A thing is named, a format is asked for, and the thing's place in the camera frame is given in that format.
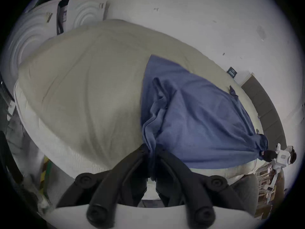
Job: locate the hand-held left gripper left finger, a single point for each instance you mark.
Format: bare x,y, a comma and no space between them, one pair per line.
104,187

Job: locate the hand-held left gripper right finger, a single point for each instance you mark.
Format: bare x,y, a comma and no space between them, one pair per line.
190,187

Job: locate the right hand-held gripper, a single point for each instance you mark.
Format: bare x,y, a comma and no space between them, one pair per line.
282,157

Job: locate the blue shirt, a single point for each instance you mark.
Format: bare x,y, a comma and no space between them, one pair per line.
190,118

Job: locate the person's right hand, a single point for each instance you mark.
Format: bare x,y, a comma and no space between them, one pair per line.
293,155

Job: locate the person's legs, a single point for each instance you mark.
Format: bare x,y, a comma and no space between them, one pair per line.
246,192

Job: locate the dark padded headboard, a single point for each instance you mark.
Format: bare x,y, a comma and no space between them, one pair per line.
264,106

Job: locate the bed with beige sheet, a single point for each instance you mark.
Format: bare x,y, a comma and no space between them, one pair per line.
83,85

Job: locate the small dark wall sign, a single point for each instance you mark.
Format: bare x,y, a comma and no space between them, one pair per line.
231,72

